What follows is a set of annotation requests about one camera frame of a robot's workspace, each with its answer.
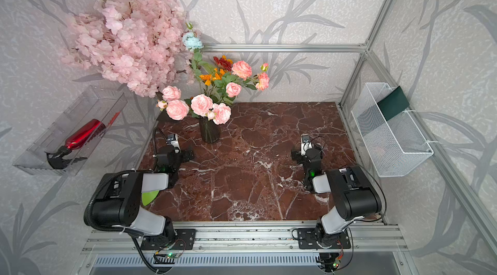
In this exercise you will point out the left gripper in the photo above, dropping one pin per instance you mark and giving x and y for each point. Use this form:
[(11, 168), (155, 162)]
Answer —
[(180, 154)]

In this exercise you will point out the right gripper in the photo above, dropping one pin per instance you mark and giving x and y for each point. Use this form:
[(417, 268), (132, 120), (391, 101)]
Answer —
[(303, 156)]

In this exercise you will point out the pink cherry blossom tree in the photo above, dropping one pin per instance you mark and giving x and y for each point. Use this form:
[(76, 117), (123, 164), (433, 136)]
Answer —
[(133, 42)]

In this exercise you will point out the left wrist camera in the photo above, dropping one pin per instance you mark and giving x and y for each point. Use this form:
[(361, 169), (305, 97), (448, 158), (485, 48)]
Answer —
[(172, 140)]

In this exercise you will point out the dark green card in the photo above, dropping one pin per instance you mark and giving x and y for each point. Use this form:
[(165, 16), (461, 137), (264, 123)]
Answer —
[(393, 104)]

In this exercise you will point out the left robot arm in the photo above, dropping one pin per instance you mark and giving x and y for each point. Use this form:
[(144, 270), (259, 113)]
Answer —
[(118, 203)]

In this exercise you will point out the mixed flower bouquet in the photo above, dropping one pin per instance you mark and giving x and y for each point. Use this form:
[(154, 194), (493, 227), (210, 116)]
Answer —
[(213, 77)]

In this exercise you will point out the green yellow spatula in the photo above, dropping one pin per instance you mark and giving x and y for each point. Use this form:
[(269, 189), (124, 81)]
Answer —
[(149, 197)]

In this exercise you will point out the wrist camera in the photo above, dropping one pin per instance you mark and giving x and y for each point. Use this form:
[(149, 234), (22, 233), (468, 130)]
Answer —
[(306, 143), (172, 140)]

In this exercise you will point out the red spray bottle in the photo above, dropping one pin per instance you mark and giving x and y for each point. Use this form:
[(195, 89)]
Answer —
[(76, 141)]

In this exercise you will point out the white wire mesh basket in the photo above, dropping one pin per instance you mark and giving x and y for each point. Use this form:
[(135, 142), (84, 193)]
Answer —
[(396, 147)]

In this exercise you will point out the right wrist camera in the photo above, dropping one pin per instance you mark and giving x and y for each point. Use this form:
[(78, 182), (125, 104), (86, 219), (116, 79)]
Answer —
[(306, 143)]

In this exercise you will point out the pink rose stem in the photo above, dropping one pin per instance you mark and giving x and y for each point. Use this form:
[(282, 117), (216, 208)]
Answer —
[(233, 89)]

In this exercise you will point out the clear plastic wall bin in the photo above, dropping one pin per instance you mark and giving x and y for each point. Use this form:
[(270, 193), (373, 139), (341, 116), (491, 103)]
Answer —
[(104, 105)]

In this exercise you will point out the aluminium mounting rail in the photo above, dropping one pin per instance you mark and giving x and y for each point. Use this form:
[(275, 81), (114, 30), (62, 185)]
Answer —
[(254, 236)]

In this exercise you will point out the pink carnation stem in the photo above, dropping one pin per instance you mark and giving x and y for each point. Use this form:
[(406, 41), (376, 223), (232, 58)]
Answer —
[(171, 103), (204, 107)]

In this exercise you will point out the dark glass vase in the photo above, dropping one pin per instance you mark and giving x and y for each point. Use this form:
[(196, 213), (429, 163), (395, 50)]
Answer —
[(210, 132)]

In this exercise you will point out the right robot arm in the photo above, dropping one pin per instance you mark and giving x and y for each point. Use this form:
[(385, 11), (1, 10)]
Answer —
[(355, 199)]

